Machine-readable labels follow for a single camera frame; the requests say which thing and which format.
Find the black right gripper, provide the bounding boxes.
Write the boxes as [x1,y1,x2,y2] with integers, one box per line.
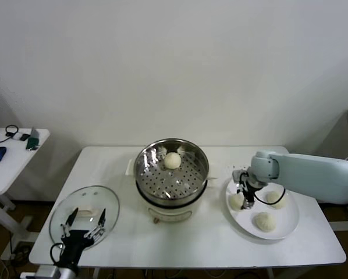
[235,180,258,210]

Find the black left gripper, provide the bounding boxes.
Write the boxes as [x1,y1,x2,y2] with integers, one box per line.
[59,208,106,270]

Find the white steamed baozi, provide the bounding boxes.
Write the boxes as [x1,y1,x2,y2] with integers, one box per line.
[163,152,182,170]
[265,191,287,209]
[253,212,278,233]
[228,194,245,212]

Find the round glass pot lid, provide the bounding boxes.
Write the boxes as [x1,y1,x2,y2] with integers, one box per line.
[48,185,120,251]

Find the stainless steel steamer basket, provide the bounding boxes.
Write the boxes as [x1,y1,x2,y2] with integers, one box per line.
[125,138,219,204]

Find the scattered dark crumbs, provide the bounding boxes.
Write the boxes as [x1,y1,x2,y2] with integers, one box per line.
[226,164,249,175]

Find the large white plate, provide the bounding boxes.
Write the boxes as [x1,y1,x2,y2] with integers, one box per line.
[225,171,300,241]

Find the white electric cooker base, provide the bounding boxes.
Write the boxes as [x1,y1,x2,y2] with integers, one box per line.
[135,178,215,225]

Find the white side table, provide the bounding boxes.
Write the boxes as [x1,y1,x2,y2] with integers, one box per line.
[0,127,51,264]

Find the green circuit board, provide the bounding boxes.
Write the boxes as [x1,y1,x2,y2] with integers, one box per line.
[26,137,41,152]

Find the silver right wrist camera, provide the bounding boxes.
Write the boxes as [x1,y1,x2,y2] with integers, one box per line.
[232,170,250,184]

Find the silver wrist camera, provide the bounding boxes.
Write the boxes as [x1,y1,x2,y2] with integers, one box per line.
[232,170,250,184]
[19,264,61,279]

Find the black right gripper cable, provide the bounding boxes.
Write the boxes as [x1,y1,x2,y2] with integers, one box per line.
[254,188,287,206]

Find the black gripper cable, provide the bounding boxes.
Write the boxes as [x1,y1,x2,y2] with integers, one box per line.
[254,188,287,206]
[50,242,66,267]

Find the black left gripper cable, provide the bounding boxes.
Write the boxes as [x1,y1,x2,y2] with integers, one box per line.
[50,242,66,267]

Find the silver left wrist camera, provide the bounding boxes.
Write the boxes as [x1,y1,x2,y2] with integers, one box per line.
[19,264,61,279]

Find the tangled floor cables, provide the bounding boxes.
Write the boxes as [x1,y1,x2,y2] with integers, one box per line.
[0,245,37,279]

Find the thin black looped cable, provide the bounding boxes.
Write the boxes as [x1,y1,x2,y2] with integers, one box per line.
[0,124,20,145]

